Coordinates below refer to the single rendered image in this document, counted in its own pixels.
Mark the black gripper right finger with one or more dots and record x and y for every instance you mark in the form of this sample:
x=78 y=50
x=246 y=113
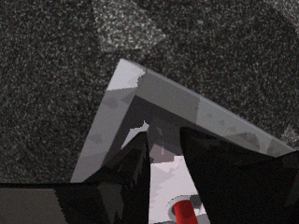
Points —
x=237 y=185

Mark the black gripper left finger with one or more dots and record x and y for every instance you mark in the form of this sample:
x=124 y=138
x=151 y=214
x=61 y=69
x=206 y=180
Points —
x=118 y=193

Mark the red peg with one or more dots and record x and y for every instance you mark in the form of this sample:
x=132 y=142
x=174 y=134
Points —
x=185 y=213

